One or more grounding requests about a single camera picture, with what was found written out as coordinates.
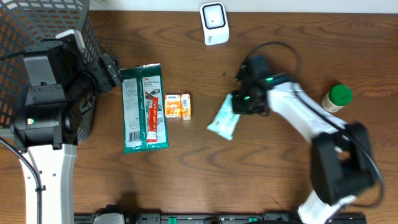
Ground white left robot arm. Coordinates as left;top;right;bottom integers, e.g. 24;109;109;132
11;29;123;223

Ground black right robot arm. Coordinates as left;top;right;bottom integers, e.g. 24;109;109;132
231;55;379;223

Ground white barcode scanner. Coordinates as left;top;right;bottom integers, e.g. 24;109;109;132
200;2;229;46

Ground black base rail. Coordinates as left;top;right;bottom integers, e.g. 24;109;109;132
74;212;367;224

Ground teal white wipes pack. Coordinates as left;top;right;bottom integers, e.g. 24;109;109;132
207;94;241;141

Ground red snack bar wrapper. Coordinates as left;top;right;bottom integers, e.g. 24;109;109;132
147;98;158;142

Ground orange tissue pack enjoy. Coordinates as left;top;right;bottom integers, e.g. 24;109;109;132
164;95;182;118

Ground dark mesh basket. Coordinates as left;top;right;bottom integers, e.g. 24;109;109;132
1;0;103;139

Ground green white gloves package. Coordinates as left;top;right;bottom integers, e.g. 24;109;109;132
121;63;169;154

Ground orange tissue pack cheeks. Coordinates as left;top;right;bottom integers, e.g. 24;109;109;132
181;93;192;121

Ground green lidded jar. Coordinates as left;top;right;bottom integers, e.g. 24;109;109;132
321;84;353;113

